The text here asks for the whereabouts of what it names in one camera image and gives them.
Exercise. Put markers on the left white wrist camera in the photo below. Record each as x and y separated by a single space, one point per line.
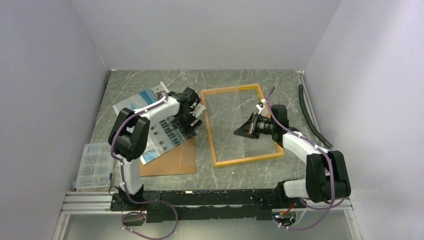
199 110

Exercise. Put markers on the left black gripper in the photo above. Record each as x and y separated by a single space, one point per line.
186 129

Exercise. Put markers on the building photo print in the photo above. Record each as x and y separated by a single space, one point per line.
143 128

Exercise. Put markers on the yellow picture frame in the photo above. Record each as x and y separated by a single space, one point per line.
280 152

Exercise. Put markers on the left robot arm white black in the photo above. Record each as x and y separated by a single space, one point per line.
131 182

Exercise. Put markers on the clear plastic screw box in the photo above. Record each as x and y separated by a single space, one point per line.
96 167

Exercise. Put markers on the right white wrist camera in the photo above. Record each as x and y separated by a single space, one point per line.
262 107

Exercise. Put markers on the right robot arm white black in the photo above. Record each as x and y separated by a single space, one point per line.
326 178

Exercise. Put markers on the brown backing board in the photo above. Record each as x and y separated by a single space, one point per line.
179 161

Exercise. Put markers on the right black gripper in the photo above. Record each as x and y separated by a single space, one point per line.
248 128

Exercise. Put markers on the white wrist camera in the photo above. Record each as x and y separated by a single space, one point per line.
262 107
199 110

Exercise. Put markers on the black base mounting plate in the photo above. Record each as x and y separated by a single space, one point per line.
183 205

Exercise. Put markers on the aluminium extrusion rail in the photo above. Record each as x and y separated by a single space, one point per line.
99 202

